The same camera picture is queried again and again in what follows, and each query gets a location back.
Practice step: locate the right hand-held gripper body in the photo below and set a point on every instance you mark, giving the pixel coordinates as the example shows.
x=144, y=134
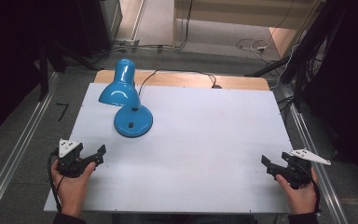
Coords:
x=300, y=172

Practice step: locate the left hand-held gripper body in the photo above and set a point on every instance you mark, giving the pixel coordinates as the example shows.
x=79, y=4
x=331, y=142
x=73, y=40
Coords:
x=70, y=165

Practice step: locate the blue desk lamp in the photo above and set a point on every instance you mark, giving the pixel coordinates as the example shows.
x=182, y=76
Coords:
x=124, y=90

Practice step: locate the person's right hand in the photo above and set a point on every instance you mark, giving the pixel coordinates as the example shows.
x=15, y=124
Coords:
x=301, y=199

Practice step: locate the person's left hand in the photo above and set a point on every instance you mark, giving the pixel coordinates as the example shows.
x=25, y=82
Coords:
x=71, y=193

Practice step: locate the black metal stand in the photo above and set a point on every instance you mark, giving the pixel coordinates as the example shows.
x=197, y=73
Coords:
x=43, y=71
x=303, y=56

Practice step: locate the grey power strip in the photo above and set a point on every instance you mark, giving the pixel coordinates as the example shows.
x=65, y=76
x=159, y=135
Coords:
x=127, y=43

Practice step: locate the dark cabinet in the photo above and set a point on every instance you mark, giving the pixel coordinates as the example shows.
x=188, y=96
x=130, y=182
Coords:
x=96, y=25

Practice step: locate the light wooden furniture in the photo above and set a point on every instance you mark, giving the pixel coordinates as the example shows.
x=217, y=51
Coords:
x=236, y=12

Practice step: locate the aluminium floor rail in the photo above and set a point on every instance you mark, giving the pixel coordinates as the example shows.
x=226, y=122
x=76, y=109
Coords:
x=310, y=146
x=24, y=140

